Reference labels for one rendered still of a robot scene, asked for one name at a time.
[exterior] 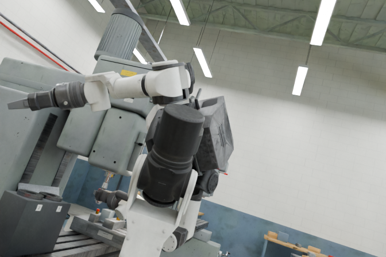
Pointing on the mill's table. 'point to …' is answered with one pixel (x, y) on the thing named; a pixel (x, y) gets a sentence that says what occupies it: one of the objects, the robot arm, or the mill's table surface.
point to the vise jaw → (111, 223)
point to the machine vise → (98, 230)
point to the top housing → (120, 66)
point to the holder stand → (30, 222)
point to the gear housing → (134, 105)
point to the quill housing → (116, 140)
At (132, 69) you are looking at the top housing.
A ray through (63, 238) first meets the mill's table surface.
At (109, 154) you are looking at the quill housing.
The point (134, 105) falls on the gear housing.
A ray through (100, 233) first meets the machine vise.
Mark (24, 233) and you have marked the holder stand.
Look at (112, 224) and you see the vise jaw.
